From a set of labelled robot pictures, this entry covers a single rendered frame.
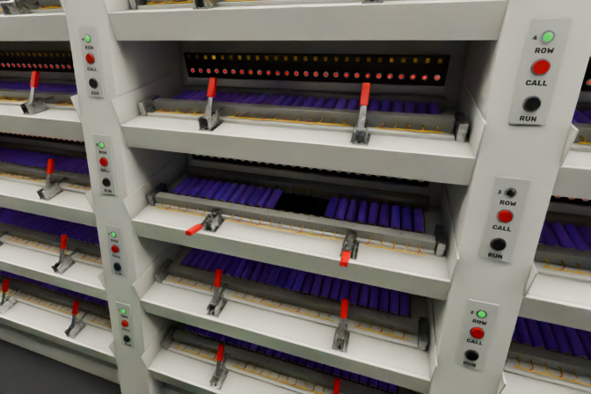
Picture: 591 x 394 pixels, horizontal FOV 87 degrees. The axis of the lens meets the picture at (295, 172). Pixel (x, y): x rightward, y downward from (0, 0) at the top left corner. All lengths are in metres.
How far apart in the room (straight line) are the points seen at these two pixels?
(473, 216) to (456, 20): 0.26
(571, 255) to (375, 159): 0.34
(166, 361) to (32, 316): 0.45
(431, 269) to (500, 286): 0.09
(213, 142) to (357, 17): 0.30
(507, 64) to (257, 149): 0.37
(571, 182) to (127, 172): 0.72
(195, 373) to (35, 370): 0.55
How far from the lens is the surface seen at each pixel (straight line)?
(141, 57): 0.73
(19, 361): 1.35
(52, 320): 1.17
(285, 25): 0.51
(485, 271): 0.55
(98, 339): 1.06
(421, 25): 0.48
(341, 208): 0.62
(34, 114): 0.88
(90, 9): 0.71
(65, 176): 0.94
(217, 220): 0.63
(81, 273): 0.96
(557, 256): 0.64
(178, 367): 0.92
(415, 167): 0.49
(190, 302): 0.77
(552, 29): 0.50
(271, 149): 0.51
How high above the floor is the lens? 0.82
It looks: 16 degrees down
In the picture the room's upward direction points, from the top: 2 degrees clockwise
